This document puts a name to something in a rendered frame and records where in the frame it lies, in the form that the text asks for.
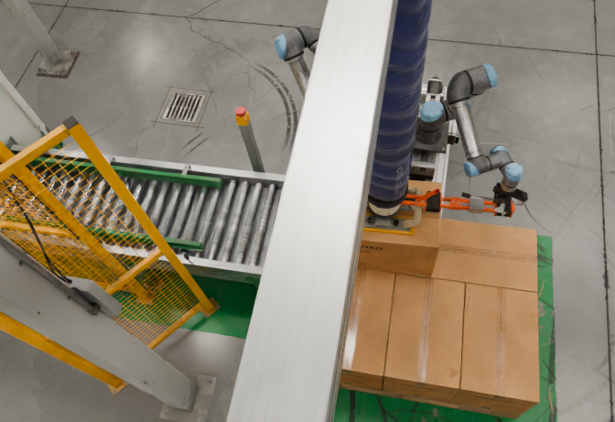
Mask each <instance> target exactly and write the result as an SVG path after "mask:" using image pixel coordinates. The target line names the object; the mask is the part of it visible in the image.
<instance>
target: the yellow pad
mask: <svg viewBox="0 0 615 422"><path fill-rule="evenodd" d="M375 218H376V216H375V215H373V214H368V213H365V218H364V225H363V231H366V232H376V233H395V234H404V235H415V226H414V227H413V226H412V227H409V228H405V227H404V226H403V221H406V220H412V219H414V218H408V217H398V216H394V217H392V218H391V224H390V227H382V226H375Z"/></svg>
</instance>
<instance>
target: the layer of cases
mask: <svg viewBox="0 0 615 422"><path fill-rule="evenodd" d="M537 292H538V285H537V230H532V229H524V228H516V227H509V226H500V225H493V224H486V223H478V222H464V221H456V220H449V219H440V243H439V250H438V254H437V260H436V263H435V267H434V271H433V275H432V276H422V275H414V274H405V273H395V272H387V271H378V270H369V269H360V268H357V272H356V277H355V284H354V289H353V296H352V302H351V313H350V319H349V325H348V331H347V337H346V343H345V349H344V355H343V361H342V367H341V373H340V384H350V385H355V386H360V387H366V388H371V389H376V390H382V386H383V391H386V392H392V393H397V394H402V395H412V396H417V397H423V398H428V399H434V400H438V401H444V402H451V403H454V404H460V405H465V406H475V407H480V408H485V409H490V410H496V411H501V412H506V413H512V414H516V415H521V414H523V413H524V412H526V411H527V410H529V409H530V408H532V407H533V406H536V405H537V404H539V403H540V399H539V342H538V294H537ZM392 300H393V305H392ZM391 308H392V312H391ZM390 315H391V320H390ZM389 323H390V328H389ZM388 331H389V336H388ZM387 339H388V343H387ZM386 346H387V351H386ZM385 354H386V360H385ZM384 362H385V367H384ZM383 370H384V375H383Z"/></svg>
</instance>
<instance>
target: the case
mask: <svg viewBox="0 0 615 422"><path fill-rule="evenodd" d="M408 187H416V188H419V189H421V190H422V192H423V195H425V194H426V191H428V190H429V191H432V190H434V189H440V192H441V191H442V183H441V182H431V181H419V180H408ZM420 208H421V212H422V213H421V214H422V215H421V216H422V217H421V221H420V223H419V224H418V225H417V226H415V235H404V234H395V233H376V232H366V231H362V237H361V248H360V253H359V260H358V265H357V268H360V269H369V270H378V271H387V272H395V273H405V274H414V275H422V276H432V275H433V271H434V267H435V263H436V260H437V254H438V250H439V243H440V217H441V211H440V212H430V211H425V206H420ZM395 216H398V217H408V218H414V211H404V210H399V212H397V214H396V215H395Z"/></svg>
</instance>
